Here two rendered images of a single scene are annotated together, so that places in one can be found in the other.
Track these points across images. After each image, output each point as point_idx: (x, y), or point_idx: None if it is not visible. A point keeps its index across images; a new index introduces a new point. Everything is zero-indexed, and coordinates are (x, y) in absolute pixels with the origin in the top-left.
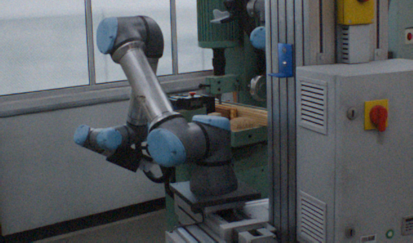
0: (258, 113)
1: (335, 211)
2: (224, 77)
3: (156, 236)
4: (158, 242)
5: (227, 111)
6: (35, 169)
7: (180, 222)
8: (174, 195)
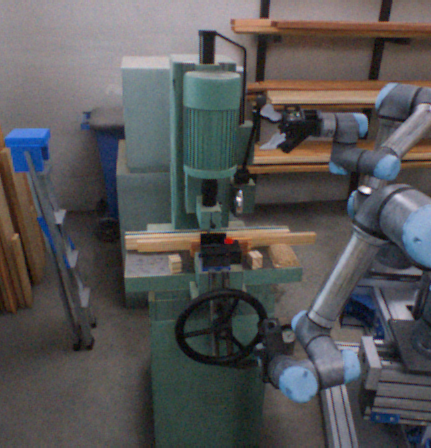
0: (274, 234)
1: None
2: (217, 204)
3: None
4: (13, 408)
5: (247, 244)
6: None
7: (381, 394)
8: (371, 373)
